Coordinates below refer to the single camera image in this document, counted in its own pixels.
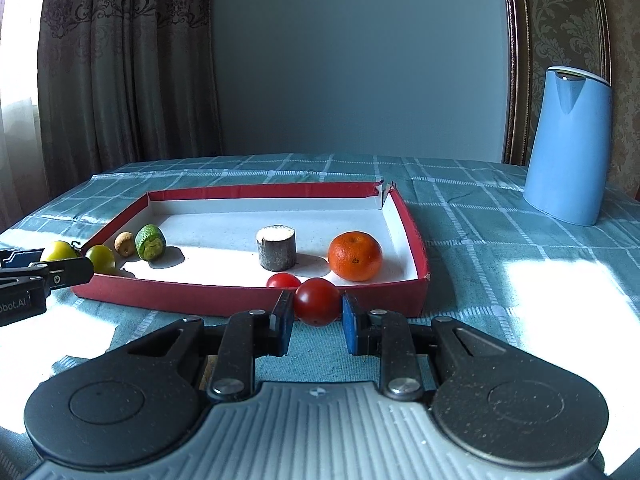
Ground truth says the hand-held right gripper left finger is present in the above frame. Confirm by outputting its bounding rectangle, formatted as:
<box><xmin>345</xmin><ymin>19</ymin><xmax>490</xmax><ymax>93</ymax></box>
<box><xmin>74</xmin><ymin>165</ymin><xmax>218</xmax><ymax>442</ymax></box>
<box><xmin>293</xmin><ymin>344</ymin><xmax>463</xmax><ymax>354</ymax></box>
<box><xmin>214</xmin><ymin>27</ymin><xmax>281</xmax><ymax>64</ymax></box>
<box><xmin>117</xmin><ymin>290</ymin><xmax>296</xmax><ymax>403</ymax></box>

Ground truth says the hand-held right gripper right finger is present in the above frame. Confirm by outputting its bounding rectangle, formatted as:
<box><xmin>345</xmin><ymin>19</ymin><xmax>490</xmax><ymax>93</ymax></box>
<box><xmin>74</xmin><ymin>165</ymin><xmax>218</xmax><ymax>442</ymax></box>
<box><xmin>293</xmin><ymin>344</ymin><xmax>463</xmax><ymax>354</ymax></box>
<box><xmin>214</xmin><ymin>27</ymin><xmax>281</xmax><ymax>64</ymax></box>
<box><xmin>341</xmin><ymin>292</ymin><xmax>523</xmax><ymax>403</ymax></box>

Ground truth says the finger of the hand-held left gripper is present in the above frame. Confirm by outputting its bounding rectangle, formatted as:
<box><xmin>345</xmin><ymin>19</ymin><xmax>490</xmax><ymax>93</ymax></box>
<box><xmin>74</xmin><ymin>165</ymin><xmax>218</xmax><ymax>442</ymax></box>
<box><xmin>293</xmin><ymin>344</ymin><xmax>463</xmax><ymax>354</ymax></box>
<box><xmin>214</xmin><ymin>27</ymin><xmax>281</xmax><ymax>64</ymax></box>
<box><xmin>0</xmin><ymin>259</ymin><xmax>96</xmax><ymax>292</ymax></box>
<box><xmin>0</xmin><ymin>247</ymin><xmax>47</xmax><ymax>270</ymax></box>

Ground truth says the yellow tomato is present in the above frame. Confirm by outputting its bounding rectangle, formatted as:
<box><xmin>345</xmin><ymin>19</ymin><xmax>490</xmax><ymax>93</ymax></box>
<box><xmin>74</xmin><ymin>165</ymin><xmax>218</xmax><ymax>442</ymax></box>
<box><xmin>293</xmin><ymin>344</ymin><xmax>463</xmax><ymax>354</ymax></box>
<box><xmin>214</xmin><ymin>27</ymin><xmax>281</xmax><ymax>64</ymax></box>
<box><xmin>85</xmin><ymin>244</ymin><xmax>117</xmax><ymax>275</ymax></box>
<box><xmin>40</xmin><ymin>240</ymin><xmax>81</xmax><ymax>263</ymax></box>

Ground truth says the orange mandarin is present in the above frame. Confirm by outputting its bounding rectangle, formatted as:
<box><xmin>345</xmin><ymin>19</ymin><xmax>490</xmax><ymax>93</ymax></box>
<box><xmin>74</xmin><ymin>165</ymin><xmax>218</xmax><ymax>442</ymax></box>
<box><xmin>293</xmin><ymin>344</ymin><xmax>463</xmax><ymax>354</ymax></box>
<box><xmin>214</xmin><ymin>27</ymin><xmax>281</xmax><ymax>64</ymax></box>
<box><xmin>328</xmin><ymin>230</ymin><xmax>384</xmax><ymax>282</ymax></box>

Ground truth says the grey cylinder block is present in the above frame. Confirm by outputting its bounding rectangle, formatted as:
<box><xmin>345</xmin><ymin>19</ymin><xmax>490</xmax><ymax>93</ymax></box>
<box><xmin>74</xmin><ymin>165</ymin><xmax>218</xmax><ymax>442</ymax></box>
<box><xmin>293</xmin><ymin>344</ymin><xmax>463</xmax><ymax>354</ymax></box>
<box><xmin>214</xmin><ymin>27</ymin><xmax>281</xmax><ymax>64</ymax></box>
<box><xmin>256</xmin><ymin>225</ymin><xmax>297</xmax><ymax>272</ymax></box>

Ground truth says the red cardboard box lid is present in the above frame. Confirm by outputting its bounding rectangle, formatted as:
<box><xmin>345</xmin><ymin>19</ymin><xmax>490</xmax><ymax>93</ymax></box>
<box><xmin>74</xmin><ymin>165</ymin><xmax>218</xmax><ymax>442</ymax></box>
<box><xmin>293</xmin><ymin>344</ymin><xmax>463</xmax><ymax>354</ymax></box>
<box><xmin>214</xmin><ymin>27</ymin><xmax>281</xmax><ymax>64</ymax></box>
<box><xmin>72</xmin><ymin>180</ymin><xmax>431</xmax><ymax>318</ymax></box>

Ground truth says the brown dried date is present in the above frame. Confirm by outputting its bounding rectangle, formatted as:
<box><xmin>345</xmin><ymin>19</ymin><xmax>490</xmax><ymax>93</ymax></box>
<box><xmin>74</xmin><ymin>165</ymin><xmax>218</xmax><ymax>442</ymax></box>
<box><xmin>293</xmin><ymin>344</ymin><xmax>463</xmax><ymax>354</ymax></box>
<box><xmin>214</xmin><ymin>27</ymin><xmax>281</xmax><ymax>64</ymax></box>
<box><xmin>200</xmin><ymin>356</ymin><xmax>218</xmax><ymax>392</ymax></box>

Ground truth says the checked teal tablecloth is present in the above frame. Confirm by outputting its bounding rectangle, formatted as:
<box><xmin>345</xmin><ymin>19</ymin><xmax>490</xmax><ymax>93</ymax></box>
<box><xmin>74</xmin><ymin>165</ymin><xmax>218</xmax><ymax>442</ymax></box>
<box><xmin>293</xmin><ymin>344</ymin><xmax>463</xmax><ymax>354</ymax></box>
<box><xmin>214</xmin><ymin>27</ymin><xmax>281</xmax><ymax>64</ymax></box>
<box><xmin>0</xmin><ymin>152</ymin><xmax>640</xmax><ymax>466</ymax></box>

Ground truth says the patterned brown curtain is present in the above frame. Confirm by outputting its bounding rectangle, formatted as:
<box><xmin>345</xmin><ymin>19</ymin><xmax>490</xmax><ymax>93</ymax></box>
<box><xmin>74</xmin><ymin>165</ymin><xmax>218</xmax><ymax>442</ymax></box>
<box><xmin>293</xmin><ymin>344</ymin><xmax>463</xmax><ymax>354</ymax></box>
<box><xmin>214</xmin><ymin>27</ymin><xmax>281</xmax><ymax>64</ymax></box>
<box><xmin>0</xmin><ymin>0</ymin><xmax>224</xmax><ymax>235</ymax></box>

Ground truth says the blue electric kettle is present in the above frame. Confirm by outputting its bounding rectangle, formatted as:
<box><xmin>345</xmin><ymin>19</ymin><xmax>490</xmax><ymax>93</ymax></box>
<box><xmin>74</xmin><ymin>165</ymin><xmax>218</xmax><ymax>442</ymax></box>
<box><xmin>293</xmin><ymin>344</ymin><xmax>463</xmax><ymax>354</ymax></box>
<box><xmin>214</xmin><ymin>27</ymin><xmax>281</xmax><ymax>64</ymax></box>
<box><xmin>522</xmin><ymin>66</ymin><xmax>613</xmax><ymax>227</ymax></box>

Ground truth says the dark wooden frame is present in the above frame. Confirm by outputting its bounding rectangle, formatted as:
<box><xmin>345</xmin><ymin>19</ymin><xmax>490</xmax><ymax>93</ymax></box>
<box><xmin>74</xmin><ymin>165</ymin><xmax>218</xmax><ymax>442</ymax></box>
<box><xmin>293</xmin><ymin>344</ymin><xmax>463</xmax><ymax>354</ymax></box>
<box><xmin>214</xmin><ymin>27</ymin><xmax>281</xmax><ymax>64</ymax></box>
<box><xmin>500</xmin><ymin>0</ymin><xmax>613</xmax><ymax>167</ymax></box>

